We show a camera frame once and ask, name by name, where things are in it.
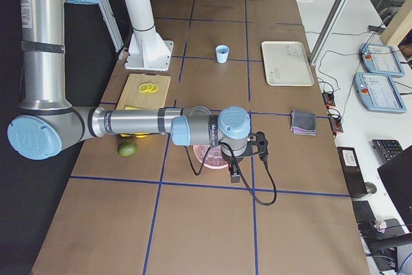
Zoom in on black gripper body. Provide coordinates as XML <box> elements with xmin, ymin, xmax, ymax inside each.
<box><xmin>220</xmin><ymin>131</ymin><xmax>268</xmax><ymax>166</ymax></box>

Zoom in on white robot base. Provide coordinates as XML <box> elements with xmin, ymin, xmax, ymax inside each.
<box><xmin>124</xmin><ymin>0</ymin><xmax>174</xmax><ymax>71</ymax></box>

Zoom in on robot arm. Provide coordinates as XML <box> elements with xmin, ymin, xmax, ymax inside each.
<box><xmin>1</xmin><ymin>0</ymin><xmax>115</xmax><ymax>191</ymax></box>

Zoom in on ice cubes in bowl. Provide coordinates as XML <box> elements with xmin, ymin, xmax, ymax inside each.
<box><xmin>196</xmin><ymin>146</ymin><xmax>226</xmax><ymax>167</ymax></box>

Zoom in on light blue cup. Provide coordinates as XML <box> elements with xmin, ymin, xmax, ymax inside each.
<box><xmin>215</xmin><ymin>44</ymin><xmax>230</xmax><ymax>64</ymax></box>

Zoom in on pink bowl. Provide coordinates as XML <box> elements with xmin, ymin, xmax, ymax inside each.
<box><xmin>192</xmin><ymin>145</ymin><xmax>228</xmax><ymax>169</ymax></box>

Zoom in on grey folded cloth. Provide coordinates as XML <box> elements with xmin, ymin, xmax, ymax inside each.
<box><xmin>290</xmin><ymin>110</ymin><xmax>317</xmax><ymax>136</ymax></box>

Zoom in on orange black connector block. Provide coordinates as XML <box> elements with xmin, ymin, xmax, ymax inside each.
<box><xmin>322</xmin><ymin>91</ymin><xmax>335</xmax><ymax>108</ymax></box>

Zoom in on cream bear tray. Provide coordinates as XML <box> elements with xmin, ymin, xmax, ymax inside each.
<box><xmin>261</xmin><ymin>41</ymin><xmax>314</xmax><ymax>87</ymax></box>

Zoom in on black box with label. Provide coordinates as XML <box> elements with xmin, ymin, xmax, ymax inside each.
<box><xmin>337</xmin><ymin>147</ymin><xmax>368</xmax><ymax>198</ymax></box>

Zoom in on green avocado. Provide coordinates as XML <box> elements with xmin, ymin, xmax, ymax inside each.
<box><xmin>117</xmin><ymin>140</ymin><xmax>138</xmax><ymax>157</ymax></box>

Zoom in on lemon slices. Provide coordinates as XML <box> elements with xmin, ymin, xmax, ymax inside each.
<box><xmin>138</xmin><ymin>82</ymin><xmax>158</xmax><ymax>93</ymax></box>

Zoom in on computer mouse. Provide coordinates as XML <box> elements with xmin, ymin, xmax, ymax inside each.
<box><xmin>364</xmin><ymin>182</ymin><xmax>377</xmax><ymax>194</ymax></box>

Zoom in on yellow plastic knife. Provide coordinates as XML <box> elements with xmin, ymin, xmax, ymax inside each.
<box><xmin>124</xmin><ymin>106</ymin><xmax>144</xmax><ymax>110</ymax></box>

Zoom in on wooden cutting board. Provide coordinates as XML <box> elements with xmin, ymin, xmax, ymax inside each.
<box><xmin>116</xmin><ymin>73</ymin><xmax>171</xmax><ymax>109</ymax></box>

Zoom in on black keyboard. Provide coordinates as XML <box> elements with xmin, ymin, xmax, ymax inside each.
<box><xmin>372</xmin><ymin>139</ymin><xmax>403</xmax><ymax>163</ymax></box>

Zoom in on near teach pendant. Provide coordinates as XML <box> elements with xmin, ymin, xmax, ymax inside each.
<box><xmin>354</xmin><ymin>72</ymin><xmax>407</xmax><ymax>113</ymax></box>

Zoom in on teach pendant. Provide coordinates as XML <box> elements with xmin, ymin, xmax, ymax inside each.
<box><xmin>354</xmin><ymin>72</ymin><xmax>407</xmax><ymax>113</ymax></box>
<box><xmin>360</xmin><ymin>43</ymin><xmax>405</xmax><ymax>77</ymax></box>

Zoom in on black laptop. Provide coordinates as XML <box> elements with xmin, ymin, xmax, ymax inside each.
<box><xmin>378</xmin><ymin>146</ymin><xmax>412</xmax><ymax>225</ymax></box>

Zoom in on far teach pendant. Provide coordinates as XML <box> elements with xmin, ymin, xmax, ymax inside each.
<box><xmin>360</xmin><ymin>43</ymin><xmax>405</xmax><ymax>77</ymax></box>

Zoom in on aluminium frame post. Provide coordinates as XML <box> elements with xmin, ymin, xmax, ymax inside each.
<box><xmin>309</xmin><ymin>0</ymin><xmax>348</xmax><ymax>66</ymax></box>

